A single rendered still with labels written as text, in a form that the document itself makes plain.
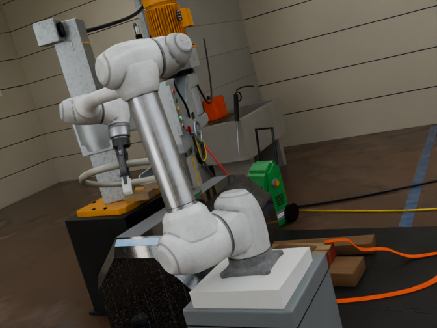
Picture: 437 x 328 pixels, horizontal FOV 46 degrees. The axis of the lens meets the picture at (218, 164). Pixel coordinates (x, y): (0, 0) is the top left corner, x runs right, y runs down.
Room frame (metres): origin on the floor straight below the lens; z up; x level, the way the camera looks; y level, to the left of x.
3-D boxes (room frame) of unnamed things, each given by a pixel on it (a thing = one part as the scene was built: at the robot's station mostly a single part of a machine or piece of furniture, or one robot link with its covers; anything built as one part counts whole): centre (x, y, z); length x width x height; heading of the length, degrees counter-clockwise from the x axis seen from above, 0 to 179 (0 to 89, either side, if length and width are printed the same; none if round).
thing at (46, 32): (3.49, 0.85, 2.00); 0.20 x 0.18 x 0.15; 55
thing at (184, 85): (3.34, 0.15, 1.28); 0.74 x 0.23 x 0.49; 167
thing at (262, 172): (4.42, -0.36, 0.43); 0.35 x 0.35 x 0.87; 40
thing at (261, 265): (1.68, -0.03, 0.88); 0.22 x 0.18 x 0.06; 153
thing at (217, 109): (6.24, -0.16, 1.00); 0.50 x 0.22 x 0.33; 151
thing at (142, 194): (3.42, 0.58, 0.81); 0.20 x 0.10 x 0.05; 63
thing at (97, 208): (3.61, 0.75, 0.76); 0.49 x 0.49 x 0.05; 55
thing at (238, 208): (1.66, -0.02, 1.02); 0.18 x 0.16 x 0.22; 125
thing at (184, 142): (3.03, 0.23, 1.30); 0.36 x 0.22 x 0.45; 167
